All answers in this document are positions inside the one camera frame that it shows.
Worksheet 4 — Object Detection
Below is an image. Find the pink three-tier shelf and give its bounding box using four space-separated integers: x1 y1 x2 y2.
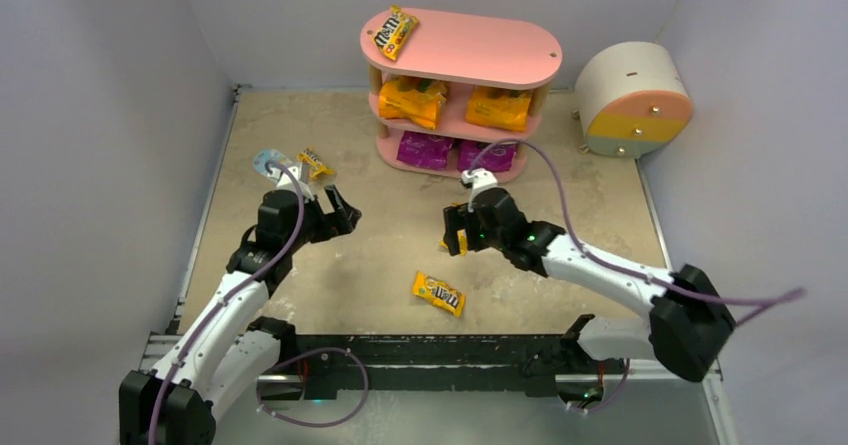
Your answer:
359 8 563 142

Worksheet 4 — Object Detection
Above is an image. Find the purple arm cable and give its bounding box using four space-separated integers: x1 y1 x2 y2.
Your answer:
146 158 307 445
466 138 807 308

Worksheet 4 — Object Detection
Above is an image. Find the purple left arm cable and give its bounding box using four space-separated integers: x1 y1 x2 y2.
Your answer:
146 158 307 445

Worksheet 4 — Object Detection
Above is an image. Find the round cream drawer cabinet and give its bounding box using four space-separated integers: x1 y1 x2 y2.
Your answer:
574 41 694 158

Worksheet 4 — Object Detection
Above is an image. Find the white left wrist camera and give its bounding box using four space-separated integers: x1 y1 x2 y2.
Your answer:
276 162 315 202

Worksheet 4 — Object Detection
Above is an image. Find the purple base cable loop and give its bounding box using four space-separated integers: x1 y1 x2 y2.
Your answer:
256 347 370 429

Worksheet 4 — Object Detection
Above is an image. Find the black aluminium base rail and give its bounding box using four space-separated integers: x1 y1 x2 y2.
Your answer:
256 332 667 402

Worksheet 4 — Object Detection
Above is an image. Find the small yellow M&M's bag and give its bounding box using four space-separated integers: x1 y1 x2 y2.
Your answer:
298 147 336 180

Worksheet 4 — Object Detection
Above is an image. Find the light blue oval package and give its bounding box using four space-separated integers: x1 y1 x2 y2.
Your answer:
253 149 296 185

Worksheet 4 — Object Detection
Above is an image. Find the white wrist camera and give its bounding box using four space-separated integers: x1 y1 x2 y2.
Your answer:
276 162 315 202
460 168 499 203

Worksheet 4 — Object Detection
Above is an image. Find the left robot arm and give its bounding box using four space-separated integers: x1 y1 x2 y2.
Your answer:
118 181 361 444

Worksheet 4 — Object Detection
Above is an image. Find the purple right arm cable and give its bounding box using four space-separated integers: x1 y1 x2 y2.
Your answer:
466 138 807 308

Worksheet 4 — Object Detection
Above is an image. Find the orange mango gummy bag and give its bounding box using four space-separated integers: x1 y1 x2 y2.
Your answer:
377 76 448 130
465 86 532 132

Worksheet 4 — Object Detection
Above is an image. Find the purple blackcurrant gummy bag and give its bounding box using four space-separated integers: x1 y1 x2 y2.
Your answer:
396 131 454 170
457 140 516 173

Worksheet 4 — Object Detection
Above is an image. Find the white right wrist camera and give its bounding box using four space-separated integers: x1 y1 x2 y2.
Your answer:
460 168 499 203

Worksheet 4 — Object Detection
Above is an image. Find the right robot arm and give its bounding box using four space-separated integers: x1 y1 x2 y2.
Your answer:
443 187 736 382

